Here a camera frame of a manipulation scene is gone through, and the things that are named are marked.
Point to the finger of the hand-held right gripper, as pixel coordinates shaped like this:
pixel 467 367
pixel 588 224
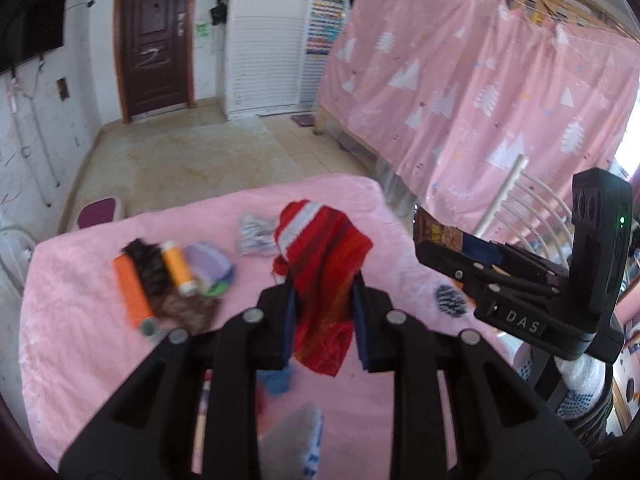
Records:
pixel 482 251
pixel 450 263

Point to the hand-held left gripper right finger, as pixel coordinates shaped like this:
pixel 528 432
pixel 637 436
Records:
pixel 361 330

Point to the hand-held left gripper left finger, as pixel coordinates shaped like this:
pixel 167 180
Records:
pixel 288 327

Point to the brown snack wrapper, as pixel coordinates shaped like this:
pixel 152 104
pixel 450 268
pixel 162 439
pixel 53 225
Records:
pixel 440 232

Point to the red knitted cloth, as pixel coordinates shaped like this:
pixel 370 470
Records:
pixel 320 240

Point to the orange thread spool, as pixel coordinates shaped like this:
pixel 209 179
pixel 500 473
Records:
pixel 177 265

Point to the black and white spotted cloth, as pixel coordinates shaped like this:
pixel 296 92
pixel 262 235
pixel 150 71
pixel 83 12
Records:
pixel 450 300

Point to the green cloth scrap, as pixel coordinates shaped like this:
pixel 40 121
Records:
pixel 220 288

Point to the grey striped cloth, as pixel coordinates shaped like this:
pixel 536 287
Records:
pixel 255 235

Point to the lilac cloth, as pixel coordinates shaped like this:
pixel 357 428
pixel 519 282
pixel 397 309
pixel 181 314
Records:
pixel 210 260

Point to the grey and white sock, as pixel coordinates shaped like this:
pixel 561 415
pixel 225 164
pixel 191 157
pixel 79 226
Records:
pixel 290 440

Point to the white cloth with blue dots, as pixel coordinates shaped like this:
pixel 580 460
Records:
pixel 580 380

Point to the dark brown fluffy cloth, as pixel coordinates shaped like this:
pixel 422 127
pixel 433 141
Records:
pixel 150 265

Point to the orange tube with grey end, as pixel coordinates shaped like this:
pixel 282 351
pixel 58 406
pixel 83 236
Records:
pixel 132 290

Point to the pink printed curtain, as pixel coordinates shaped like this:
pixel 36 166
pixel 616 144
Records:
pixel 450 85

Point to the pink bed sheet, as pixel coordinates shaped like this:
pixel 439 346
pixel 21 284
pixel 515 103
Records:
pixel 100 385

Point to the purple floor mat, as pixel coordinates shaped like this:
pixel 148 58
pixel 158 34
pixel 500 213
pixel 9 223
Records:
pixel 302 120

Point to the white louvred wardrobe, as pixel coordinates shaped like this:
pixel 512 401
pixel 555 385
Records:
pixel 265 60

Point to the dark brown door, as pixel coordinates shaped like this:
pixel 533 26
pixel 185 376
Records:
pixel 155 60

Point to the black television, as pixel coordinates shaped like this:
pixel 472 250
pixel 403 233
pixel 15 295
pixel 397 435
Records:
pixel 25 25

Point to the white metal frame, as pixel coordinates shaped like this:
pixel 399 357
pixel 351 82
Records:
pixel 515 172

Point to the colourful wall chart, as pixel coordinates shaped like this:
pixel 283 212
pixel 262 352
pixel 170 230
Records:
pixel 322 25

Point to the green wall sticker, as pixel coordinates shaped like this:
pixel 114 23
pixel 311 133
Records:
pixel 202 30

